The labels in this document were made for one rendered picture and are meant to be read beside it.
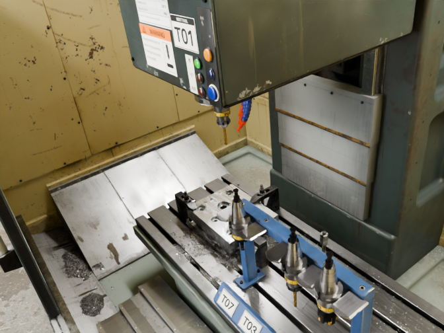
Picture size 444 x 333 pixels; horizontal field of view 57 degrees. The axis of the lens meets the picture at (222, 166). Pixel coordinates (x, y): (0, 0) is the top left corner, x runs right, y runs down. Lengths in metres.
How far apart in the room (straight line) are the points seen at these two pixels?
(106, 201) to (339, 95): 1.29
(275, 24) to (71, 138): 1.50
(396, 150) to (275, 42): 0.72
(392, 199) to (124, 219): 1.26
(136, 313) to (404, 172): 1.10
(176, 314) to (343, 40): 1.08
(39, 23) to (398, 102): 1.49
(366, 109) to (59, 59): 1.37
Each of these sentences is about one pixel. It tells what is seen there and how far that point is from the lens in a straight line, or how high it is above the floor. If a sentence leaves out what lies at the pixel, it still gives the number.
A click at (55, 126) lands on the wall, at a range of 2.16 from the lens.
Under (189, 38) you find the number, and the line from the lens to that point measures 0.89.
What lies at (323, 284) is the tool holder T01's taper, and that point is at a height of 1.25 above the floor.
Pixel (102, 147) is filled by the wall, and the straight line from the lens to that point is 2.27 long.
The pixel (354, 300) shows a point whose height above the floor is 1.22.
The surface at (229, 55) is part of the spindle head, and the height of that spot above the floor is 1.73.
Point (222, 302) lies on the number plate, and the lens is 1.36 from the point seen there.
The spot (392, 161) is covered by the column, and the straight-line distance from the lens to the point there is 1.52.
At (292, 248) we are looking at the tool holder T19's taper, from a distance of 1.00.
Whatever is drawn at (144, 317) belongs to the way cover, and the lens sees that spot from 1.66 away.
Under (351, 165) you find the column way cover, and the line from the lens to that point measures 1.58.
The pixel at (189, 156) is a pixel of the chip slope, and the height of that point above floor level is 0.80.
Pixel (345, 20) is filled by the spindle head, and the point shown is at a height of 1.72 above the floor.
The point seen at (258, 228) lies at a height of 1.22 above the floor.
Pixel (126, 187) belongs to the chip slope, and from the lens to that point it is 2.24.
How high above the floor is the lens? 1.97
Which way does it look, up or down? 31 degrees down
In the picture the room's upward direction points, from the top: 7 degrees counter-clockwise
